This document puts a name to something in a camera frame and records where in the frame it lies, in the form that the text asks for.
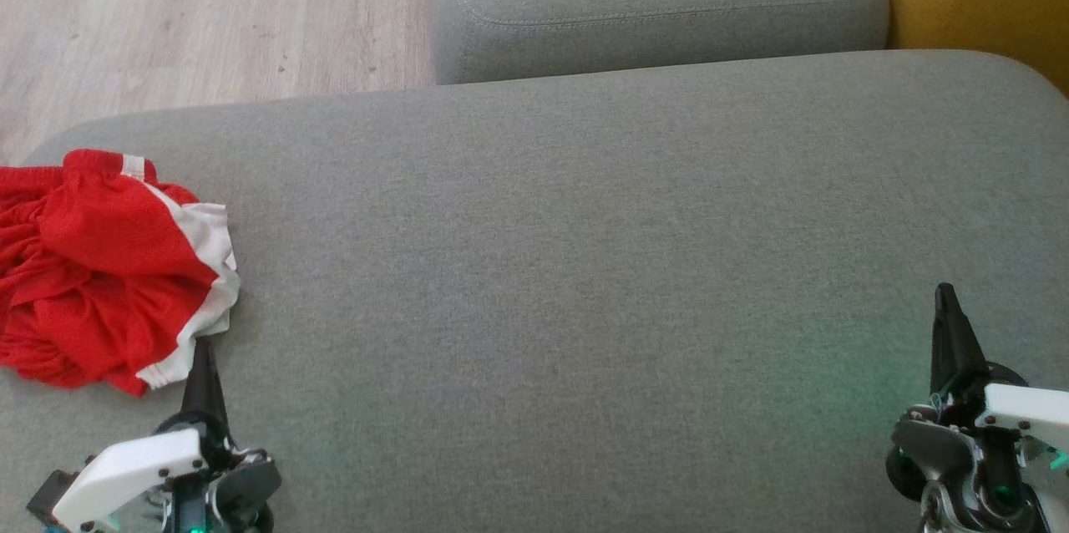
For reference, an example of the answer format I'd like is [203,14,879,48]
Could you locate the large grey sofa seat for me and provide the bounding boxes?
[0,49,1069,533]

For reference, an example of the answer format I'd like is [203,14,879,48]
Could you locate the red shorts white band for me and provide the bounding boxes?
[38,148,243,392]

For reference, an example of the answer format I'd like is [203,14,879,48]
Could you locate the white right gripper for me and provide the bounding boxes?
[885,283,1069,533]

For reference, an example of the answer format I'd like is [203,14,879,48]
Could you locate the grey sofa seat cushion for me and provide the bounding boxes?
[428,0,891,86]

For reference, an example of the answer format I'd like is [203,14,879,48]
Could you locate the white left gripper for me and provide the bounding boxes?
[52,338,282,533]

